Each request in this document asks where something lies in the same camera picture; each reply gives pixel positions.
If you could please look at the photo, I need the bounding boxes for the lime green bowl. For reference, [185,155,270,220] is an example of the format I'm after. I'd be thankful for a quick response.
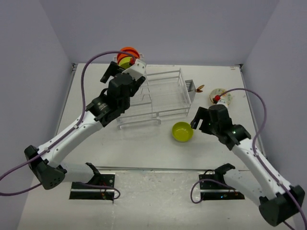
[118,56,135,69]
[172,122,194,142]

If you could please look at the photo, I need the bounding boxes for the floral leaf pattern bowl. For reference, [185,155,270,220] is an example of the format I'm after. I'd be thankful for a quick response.
[209,88,233,106]

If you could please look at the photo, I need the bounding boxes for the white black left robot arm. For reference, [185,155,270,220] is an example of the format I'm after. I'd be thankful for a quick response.
[24,59,146,190]

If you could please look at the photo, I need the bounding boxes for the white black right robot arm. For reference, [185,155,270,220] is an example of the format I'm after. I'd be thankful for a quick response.
[190,104,305,227]

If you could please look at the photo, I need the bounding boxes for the orange bowl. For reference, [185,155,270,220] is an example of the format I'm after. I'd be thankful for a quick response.
[117,52,140,63]

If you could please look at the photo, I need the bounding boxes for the red bowl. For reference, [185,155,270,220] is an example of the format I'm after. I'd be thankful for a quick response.
[121,46,140,56]

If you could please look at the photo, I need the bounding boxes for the gold utensil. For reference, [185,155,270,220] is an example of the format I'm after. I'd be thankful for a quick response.
[195,84,204,93]

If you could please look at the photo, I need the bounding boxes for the grey cutlery holder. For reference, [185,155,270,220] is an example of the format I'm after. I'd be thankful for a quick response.
[185,80,196,103]

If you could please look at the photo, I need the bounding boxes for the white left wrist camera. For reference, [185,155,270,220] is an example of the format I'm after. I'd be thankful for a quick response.
[122,59,147,80]

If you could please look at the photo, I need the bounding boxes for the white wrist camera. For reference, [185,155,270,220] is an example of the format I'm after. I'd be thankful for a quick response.
[122,59,147,80]
[213,95,228,107]

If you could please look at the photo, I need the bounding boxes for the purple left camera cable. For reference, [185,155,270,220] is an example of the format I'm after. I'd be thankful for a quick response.
[0,50,135,196]

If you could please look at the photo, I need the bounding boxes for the purple camera cable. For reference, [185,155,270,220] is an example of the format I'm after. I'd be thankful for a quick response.
[214,87,307,230]
[0,50,135,196]

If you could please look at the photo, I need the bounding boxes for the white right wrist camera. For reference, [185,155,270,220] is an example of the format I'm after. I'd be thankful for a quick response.
[213,95,228,107]

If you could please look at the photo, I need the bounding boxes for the white wire dish rack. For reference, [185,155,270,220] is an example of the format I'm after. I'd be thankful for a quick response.
[116,65,192,130]

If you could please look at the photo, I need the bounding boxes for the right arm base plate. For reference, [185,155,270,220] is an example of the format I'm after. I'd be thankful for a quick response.
[199,170,245,201]

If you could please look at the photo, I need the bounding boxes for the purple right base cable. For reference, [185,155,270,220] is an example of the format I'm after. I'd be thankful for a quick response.
[190,179,231,204]

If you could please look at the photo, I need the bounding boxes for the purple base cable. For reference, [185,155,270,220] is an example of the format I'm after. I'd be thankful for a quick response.
[76,182,121,201]
[190,179,231,204]

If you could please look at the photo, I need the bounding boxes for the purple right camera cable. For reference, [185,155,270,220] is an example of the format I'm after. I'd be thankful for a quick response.
[214,87,307,230]

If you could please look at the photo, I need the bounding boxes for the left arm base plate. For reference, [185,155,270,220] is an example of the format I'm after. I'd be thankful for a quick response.
[69,173,118,201]

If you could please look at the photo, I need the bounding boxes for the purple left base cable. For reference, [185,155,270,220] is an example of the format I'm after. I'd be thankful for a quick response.
[76,182,121,201]

